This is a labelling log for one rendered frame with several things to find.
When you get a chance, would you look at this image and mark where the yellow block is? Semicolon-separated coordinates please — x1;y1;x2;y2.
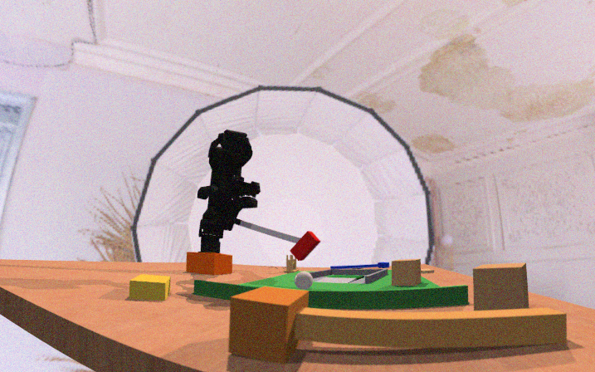
129;274;171;301

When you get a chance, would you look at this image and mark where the white ball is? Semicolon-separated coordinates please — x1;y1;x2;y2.
295;272;313;289

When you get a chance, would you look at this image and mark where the blue putter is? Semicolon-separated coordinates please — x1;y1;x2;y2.
330;262;390;269

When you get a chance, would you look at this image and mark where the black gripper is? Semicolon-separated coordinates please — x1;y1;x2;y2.
198;170;258;231

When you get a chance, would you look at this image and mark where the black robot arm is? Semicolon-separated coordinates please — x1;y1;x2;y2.
198;130;260;253

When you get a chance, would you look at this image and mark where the green flat mat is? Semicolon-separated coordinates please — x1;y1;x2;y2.
193;270;470;310

